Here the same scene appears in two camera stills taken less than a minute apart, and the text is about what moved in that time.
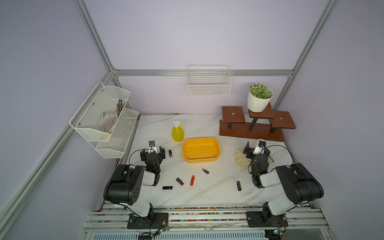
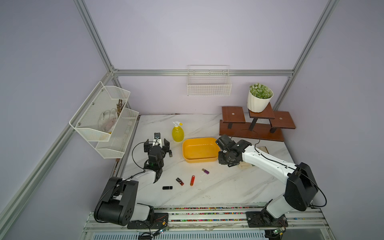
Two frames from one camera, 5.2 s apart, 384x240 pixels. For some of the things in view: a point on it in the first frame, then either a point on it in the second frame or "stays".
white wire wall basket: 208,80 stays
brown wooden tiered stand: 261,125 stays
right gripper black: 250,151 → 221,160
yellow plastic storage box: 199,150 stays
